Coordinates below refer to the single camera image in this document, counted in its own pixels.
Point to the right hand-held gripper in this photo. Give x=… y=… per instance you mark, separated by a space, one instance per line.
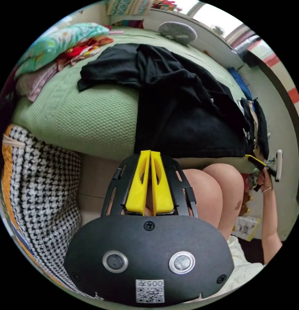
x=269 y=170

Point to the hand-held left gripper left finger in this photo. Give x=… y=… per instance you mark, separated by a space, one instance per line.
x=137 y=189

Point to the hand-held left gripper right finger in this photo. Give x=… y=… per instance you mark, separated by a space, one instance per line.
x=161 y=193

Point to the person's right forearm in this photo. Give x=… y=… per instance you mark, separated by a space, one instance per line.
x=270 y=222

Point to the black short sleeve shirt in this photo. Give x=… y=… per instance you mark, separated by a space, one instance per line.
x=183 y=109

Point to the person's right hand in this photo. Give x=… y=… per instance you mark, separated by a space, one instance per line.
x=264 y=180

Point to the pile of dark clothes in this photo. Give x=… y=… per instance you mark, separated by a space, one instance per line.
x=259 y=126

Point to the person's body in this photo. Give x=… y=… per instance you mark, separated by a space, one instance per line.
x=207 y=198

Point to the white yellow carton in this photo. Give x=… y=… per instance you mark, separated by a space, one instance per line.
x=246 y=227

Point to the blue cloth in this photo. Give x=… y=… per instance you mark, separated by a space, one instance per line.
x=240 y=81

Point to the bed with green quilt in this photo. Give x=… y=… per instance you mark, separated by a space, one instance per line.
x=91 y=121

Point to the black white houndstooth bag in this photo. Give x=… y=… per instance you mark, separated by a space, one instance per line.
x=43 y=193

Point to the pile of colourful clothes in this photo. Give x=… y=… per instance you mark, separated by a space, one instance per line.
x=43 y=80

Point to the grey round cushion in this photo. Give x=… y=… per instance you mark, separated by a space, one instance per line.
x=177 y=31

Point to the window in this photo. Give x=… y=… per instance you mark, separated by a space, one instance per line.
x=207 y=12

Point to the teal floral pillow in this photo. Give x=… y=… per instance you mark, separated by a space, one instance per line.
x=60 y=46

